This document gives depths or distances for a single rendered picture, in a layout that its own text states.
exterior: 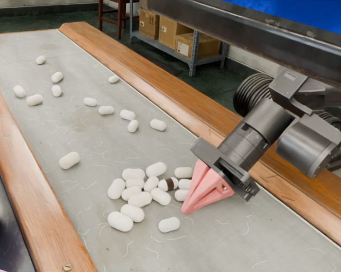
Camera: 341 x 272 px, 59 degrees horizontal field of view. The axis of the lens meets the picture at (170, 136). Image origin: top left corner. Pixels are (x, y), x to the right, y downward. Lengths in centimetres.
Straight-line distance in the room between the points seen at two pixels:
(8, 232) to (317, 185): 50
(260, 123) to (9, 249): 42
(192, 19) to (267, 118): 28
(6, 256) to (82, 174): 16
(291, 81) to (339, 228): 22
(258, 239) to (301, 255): 6
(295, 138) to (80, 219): 32
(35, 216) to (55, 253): 7
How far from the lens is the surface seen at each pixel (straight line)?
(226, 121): 66
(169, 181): 49
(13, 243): 55
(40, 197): 47
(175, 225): 44
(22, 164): 54
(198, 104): 70
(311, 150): 42
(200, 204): 46
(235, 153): 43
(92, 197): 49
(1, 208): 61
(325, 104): 49
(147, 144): 60
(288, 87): 45
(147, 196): 46
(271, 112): 45
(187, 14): 19
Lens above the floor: 109
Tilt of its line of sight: 34 degrees down
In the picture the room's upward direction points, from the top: 5 degrees clockwise
